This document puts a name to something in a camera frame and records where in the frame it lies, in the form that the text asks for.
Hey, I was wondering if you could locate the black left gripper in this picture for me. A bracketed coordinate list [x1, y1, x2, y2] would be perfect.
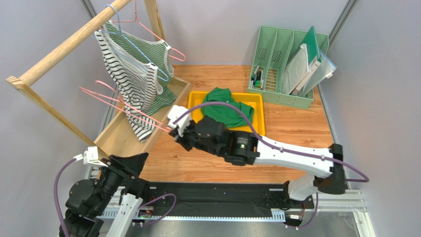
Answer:
[93, 151, 149, 214]

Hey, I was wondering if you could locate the pink wire hanger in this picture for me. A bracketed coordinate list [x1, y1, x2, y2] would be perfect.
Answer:
[80, 80, 170, 133]
[112, 0, 167, 42]

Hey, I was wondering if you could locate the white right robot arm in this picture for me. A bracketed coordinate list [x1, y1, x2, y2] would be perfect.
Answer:
[168, 117, 346, 201]

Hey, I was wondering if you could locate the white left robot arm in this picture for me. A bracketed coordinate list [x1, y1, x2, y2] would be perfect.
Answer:
[59, 153, 150, 237]

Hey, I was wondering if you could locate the black white striped tank top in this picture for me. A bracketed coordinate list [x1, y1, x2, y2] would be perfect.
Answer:
[99, 45, 168, 142]

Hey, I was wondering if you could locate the green white striped tank top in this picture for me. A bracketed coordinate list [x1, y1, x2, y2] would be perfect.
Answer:
[94, 21, 177, 115]

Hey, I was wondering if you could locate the wooden clothes rack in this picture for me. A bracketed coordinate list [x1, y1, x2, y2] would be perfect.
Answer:
[6, 0, 192, 158]

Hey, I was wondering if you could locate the yellow plastic tray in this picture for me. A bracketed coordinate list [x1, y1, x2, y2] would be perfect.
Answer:
[187, 91, 266, 136]

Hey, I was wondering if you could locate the white pen in organizer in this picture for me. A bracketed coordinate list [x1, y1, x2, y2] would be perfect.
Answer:
[251, 65, 260, 88]

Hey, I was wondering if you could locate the green plastic file organizer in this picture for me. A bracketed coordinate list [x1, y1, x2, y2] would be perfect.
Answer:
[247, 25, 315, 109]

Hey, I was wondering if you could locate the white mesh document pouch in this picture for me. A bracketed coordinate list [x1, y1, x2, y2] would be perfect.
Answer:
[281, 43, 309, 94]

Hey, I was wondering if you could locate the green cover book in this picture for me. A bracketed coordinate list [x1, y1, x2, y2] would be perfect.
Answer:
[291, 26, 321, 95]

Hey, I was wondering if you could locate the clear mesh zip pouch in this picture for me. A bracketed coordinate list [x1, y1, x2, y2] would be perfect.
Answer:
[297, 49, 337, 97]

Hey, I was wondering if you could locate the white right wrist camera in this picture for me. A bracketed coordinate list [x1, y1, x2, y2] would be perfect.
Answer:
[167, 105, 192, 137]

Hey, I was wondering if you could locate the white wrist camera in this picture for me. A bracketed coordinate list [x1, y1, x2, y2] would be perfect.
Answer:
[167, 105, 192, 137]
[73, 146, 108, 168]

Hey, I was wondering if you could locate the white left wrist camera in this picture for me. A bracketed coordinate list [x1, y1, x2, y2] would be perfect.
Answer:
[73, 146, 108, 168]

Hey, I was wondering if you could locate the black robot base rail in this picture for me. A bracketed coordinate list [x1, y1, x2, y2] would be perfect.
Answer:
[133, 182, 315, 220]

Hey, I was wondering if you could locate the blue wire hanger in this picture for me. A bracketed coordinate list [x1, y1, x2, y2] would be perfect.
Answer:
[94, 20, 174, 82]

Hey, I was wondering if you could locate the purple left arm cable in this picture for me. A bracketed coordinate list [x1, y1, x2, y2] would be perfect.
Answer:
[53, 158, 177, 237]

